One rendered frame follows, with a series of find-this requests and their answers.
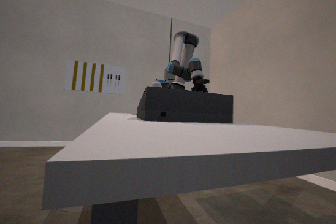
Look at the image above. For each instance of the grey control console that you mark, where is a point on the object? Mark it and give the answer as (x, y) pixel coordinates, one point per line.
(174, 105)

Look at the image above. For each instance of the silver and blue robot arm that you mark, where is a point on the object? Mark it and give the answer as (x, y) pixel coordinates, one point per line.
(183, 66)

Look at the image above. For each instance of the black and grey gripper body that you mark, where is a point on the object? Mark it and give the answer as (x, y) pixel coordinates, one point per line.
(199, 86)

